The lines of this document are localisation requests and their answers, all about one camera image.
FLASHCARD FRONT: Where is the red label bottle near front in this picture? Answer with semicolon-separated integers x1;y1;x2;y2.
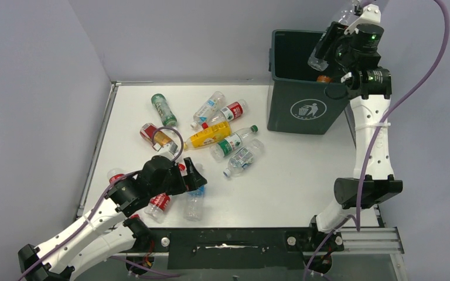
144;163;187;224

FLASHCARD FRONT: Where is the dark green trash bin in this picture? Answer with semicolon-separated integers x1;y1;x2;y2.
267;29;349;135

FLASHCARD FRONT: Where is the white blue label bottle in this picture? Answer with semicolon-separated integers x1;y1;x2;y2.
190;91;225;129

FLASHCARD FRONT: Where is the blue label water bottle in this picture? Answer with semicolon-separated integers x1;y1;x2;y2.
183;185;205;221

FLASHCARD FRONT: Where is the yellow label bottle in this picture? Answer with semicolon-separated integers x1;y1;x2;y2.
183;121;232;150

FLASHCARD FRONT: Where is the aluminium front rail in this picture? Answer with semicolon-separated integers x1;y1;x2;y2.
54;227;404;258

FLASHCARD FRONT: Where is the Pocari Sweat clear bottle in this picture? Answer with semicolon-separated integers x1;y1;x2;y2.
223;139;265;177

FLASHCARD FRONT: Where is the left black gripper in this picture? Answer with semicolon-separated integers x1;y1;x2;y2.
150;157;206;197

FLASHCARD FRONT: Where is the clear crushed bottle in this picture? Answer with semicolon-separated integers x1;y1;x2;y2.
308;1;363;71

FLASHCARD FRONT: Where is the red label water bottle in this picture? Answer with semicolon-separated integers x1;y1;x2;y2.
201;99;248;129

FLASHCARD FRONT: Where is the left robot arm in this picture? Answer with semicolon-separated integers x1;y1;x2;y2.
18;155;207;280

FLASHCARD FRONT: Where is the green cap green label bottle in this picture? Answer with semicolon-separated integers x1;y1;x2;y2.
210;125;258;161

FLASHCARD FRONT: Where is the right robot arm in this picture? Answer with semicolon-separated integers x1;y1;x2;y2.
267;22;403;250

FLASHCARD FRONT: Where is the red gold label bottle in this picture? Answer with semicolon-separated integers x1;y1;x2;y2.
139;123;173;150

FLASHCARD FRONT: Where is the orange drink bottle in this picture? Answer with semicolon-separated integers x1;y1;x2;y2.
316;75;332;83

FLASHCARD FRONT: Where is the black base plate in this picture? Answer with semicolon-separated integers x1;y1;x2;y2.
125;227;344;270

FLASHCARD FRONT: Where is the green label tea bottle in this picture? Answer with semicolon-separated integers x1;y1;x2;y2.
151;93;178;128

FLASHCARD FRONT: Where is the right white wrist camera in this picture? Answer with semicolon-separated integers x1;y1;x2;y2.
344;4;381;35

